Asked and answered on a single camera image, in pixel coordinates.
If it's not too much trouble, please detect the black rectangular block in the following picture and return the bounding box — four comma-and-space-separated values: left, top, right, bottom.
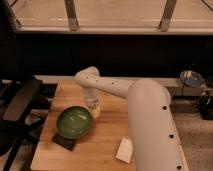
52, 133, 75, 150

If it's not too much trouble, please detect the black chair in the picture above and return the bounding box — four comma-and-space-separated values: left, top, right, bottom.
0, 79, 56, 171

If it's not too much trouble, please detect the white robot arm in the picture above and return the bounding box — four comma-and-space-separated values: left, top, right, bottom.
75, 67, 186, 171

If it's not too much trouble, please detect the round metal dish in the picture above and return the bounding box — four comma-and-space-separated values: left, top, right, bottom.
180, 70, 204, 88

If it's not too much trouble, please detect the green ceramic bowl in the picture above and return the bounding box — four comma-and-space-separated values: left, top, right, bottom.
56, 106, 93, 139

